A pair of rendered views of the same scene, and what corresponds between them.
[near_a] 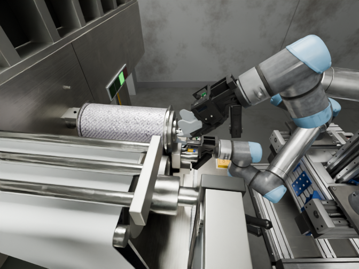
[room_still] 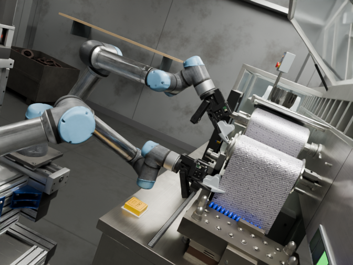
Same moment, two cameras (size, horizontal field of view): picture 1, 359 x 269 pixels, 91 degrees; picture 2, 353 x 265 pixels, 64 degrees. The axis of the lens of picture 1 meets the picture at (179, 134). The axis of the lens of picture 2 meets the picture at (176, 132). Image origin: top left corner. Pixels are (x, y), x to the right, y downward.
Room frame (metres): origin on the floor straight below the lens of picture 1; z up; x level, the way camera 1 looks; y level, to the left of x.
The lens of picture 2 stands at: (1.50, -0.03, 1.51)
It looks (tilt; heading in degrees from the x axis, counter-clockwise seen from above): 15 degrees down; 189
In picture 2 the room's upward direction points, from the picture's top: 21 degrees clockwise
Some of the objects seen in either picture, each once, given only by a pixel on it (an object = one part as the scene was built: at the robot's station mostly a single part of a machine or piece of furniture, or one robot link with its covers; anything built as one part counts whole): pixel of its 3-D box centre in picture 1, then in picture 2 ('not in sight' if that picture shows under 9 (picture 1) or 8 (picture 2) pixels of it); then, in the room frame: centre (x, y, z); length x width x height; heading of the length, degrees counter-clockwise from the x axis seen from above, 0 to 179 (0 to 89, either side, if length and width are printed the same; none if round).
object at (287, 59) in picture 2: not in sight; (284, 62); (-0.15, 0.12, 1.66); 0.07 x 0.07 x 0.10; 4
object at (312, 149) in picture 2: not in sight; (310, 148); (0.18, 0.34, 1.34); 0.07 x 0.07 x 0.07; 84
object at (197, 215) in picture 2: not in sight; (198, 212); (0.62, 0.00, 1.05); 0.04 x 0.04 x 0.04
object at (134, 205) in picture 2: (224, 160); (136, 206); (0.53, -0.22, 0.91); 0.07 x 0.07 x 0.02; 84
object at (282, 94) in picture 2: not in sight; (284, 95); (-0.31, 0.21, 1.50); 0.14 x 0.14 x 0.06
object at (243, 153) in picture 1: (244, 152); (156, 154); (0.43, -0.24, 1.11); 0.11 x 0.08 x 0.09; 84
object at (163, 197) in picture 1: (161, 194); (243, 119); (0.14, 0.03, 1.34); 0.06 x 0.06 x 0.06; 84
